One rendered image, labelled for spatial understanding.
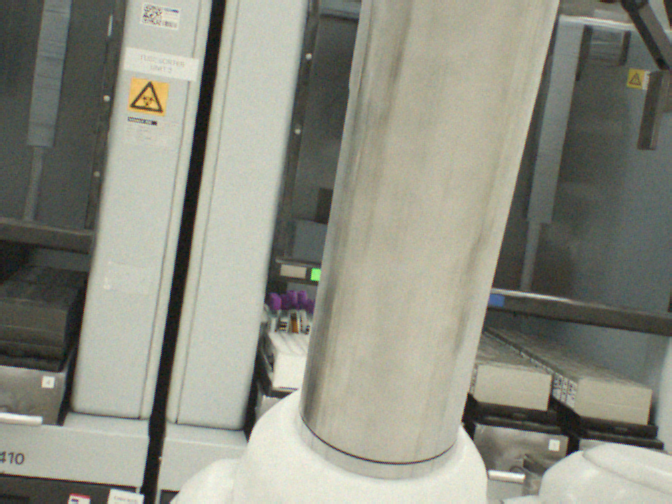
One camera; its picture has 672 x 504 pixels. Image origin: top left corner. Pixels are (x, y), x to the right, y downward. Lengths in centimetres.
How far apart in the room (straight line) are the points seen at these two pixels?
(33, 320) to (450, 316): 122
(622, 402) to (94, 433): 77
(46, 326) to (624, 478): 117
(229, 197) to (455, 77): 124
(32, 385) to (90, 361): 12
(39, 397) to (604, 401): 81
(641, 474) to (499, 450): 104
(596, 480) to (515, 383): 111
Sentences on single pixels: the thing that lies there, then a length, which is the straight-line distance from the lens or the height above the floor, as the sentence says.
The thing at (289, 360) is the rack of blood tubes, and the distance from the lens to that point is 187.
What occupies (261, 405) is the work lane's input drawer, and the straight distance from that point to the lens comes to 185.
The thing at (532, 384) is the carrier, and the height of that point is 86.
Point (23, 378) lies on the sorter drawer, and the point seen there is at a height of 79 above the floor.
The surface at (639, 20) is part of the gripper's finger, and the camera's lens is 122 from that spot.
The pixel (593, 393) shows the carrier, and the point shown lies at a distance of 202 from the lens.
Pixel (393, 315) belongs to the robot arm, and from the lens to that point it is 73.
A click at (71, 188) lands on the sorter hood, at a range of 188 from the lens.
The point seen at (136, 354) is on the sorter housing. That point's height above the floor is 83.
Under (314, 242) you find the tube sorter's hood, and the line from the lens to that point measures 190.
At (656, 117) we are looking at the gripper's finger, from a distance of 121.
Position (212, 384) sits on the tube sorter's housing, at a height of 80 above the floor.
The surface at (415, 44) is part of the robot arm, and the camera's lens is 68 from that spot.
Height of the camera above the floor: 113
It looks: 3 degrees down
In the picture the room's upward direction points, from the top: 9 degrees clockwise
